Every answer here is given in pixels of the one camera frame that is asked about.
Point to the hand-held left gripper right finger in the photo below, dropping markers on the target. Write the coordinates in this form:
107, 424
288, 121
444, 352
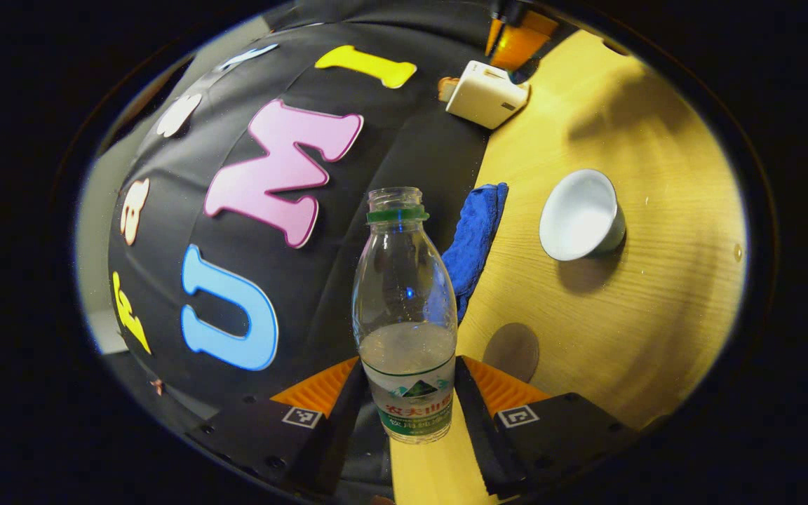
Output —
477, 435

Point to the white teacup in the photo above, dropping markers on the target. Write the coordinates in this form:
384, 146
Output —
576, 217

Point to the round brown coaster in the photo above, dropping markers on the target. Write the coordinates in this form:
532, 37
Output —
510, 351

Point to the black backdrop cloth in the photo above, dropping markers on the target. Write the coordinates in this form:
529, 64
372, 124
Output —
404, 140

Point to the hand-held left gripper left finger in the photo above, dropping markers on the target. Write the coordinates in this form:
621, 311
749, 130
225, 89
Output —
341, 435

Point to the blue towel cloth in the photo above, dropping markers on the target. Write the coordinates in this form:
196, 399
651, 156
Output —
477, 238

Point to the toast slice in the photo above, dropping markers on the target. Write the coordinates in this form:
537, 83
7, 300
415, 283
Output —
447, 88

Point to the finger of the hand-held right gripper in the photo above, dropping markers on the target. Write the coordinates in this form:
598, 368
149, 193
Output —
516, 45

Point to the white toaster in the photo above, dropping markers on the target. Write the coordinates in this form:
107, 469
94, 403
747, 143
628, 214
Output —
485, 95

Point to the clear plastic water bottle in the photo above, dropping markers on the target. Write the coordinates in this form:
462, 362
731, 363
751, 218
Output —
404, 280

